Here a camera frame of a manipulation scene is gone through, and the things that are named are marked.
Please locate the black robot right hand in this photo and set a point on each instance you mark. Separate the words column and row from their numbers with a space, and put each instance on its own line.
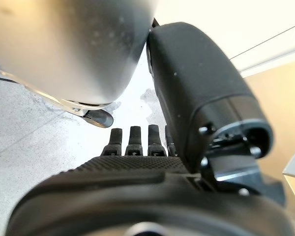
column 137, row 177

